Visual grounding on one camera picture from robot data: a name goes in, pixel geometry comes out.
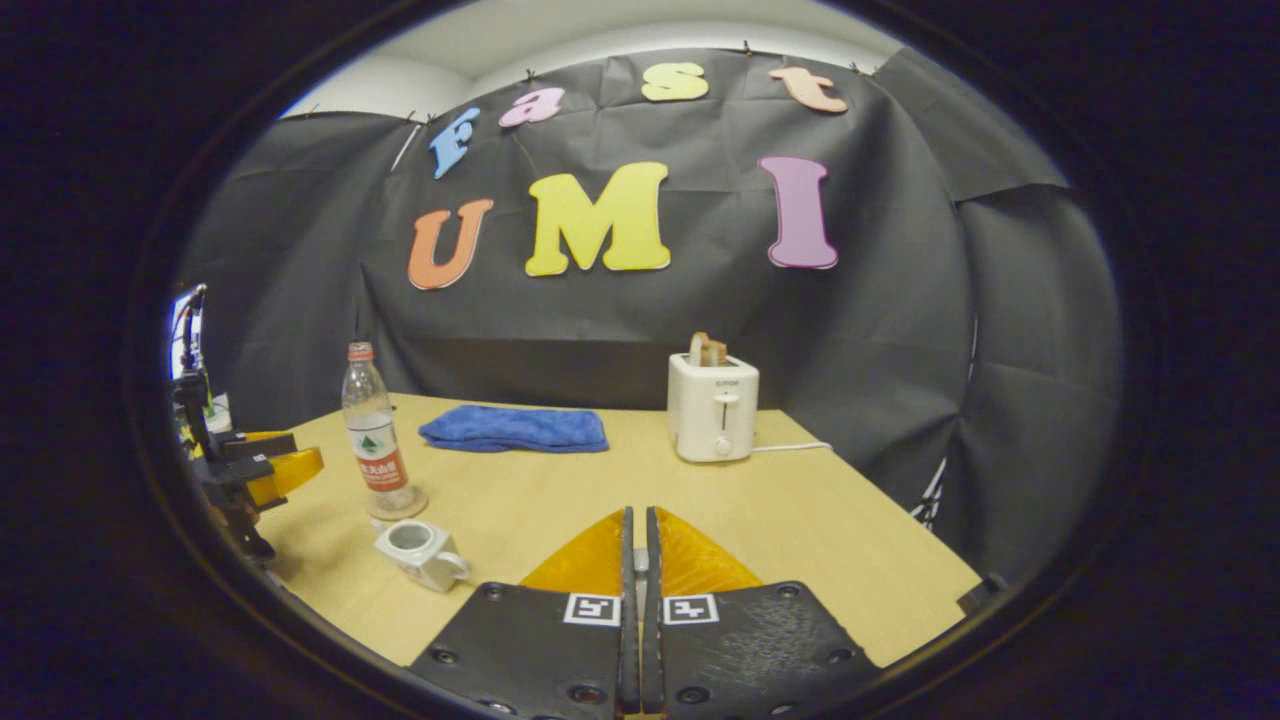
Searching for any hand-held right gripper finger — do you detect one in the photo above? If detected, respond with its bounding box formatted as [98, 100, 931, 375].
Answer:
[410, 507, 641, 720]
[645, 507, 886, 720]

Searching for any clear plastic water bottle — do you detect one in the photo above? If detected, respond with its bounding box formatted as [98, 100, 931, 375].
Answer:
[342, 342, 416, 516]

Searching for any round wooden coaster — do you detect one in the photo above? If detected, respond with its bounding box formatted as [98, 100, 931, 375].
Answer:
[365, 485, 429, 522]

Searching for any white teacup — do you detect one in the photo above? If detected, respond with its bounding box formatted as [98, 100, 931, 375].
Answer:
[374, 518, 471, 593]

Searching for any computer monitor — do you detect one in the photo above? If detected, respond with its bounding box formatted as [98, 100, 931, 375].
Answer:
[170, 285, 208, 381]

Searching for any blue folded towel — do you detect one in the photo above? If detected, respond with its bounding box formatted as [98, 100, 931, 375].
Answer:
[418, 404, 610, 454]

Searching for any white toaster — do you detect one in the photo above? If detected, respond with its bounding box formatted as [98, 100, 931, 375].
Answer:
[667, 352, 761, 464]

